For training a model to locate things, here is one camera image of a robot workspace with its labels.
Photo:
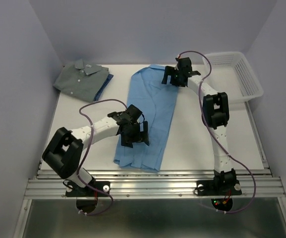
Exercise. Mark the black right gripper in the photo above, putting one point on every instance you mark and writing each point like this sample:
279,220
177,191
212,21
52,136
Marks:
169,70

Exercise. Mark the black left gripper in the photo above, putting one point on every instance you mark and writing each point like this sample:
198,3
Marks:
126,141

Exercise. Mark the light blue long sleeve shirt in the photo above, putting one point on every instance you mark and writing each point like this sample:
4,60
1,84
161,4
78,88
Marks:
157,103

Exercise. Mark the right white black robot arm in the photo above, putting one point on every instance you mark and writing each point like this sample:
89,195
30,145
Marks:
215,116

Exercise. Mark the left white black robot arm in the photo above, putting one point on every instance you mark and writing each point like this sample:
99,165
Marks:
67,149

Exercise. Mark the folded blue plaid shirt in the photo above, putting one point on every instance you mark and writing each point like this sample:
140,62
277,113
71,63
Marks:
102,88

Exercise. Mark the white plastic mesh basket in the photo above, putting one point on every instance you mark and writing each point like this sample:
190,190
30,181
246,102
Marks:
231,73

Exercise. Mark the folded grey button shirt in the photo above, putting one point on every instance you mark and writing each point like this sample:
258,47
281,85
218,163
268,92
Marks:
81,80

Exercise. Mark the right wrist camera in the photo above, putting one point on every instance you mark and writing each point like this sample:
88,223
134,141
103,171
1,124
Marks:
183,65

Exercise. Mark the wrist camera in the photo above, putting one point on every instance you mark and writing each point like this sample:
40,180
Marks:
183,65
134,113

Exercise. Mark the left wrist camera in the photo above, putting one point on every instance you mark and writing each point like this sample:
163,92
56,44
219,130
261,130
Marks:
134,113

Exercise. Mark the aluminium mounting rail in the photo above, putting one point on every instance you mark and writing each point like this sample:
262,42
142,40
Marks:
166,184

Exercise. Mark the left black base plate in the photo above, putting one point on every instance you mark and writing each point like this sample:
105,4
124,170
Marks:
73,190

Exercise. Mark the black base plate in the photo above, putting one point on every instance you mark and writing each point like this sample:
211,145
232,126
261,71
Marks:
73,190
209,188

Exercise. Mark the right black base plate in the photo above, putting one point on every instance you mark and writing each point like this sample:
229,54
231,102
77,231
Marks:
209,188

